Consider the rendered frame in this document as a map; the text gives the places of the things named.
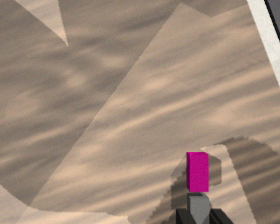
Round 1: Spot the grey rod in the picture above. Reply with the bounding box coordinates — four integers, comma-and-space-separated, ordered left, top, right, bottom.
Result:
187, 193, 209, 224

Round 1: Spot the magenta rectangular block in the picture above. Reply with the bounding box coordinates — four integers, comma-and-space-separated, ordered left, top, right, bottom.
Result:
187, 152, 209, 192

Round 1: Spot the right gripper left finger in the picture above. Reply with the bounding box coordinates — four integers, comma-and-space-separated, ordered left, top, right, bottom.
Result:
176, 209, 196, 224

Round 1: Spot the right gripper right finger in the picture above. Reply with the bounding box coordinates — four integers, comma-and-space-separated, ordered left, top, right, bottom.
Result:
209, 209, 234, 224

